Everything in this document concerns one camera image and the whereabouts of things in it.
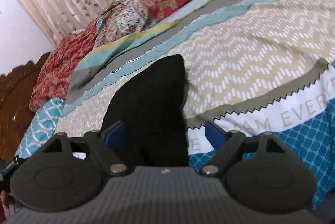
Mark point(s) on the teal white lattice pillow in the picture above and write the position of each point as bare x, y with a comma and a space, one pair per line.
41, 128

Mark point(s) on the carved wooden headboard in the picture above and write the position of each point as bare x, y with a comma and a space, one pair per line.
15, 115

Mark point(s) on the black pants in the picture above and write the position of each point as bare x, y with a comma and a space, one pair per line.
151, 106

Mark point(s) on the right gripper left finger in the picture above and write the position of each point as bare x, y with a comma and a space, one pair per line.
115, 138

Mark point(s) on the patterned teal beige bedsheet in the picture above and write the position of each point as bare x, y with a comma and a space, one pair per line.
257, 66

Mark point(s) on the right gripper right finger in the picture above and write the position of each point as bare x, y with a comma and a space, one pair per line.
215, 135

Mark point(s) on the red floral patchwork quilt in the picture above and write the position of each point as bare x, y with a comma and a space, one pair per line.
121, 18

